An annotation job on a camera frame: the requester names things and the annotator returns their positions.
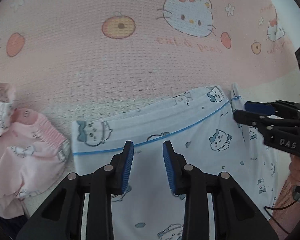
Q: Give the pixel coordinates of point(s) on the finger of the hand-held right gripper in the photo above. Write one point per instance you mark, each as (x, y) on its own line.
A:
(258, 107)
(250, 119)

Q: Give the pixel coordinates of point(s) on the pink cream cat print blanket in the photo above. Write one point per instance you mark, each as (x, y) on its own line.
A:
(90, 67)

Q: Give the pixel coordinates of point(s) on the pink cartoon print garment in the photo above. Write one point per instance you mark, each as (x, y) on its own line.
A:
(27, 155)

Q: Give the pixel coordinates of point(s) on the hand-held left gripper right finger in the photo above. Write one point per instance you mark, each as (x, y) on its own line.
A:
(168, 165)

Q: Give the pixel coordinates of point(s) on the light blue cartoon print pants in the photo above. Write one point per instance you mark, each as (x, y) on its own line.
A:
(190, 155)

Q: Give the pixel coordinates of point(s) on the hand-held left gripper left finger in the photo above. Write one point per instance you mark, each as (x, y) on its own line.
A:
(127, 165)

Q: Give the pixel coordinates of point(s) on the person's right hand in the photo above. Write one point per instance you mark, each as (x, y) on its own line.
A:
(297, 175)

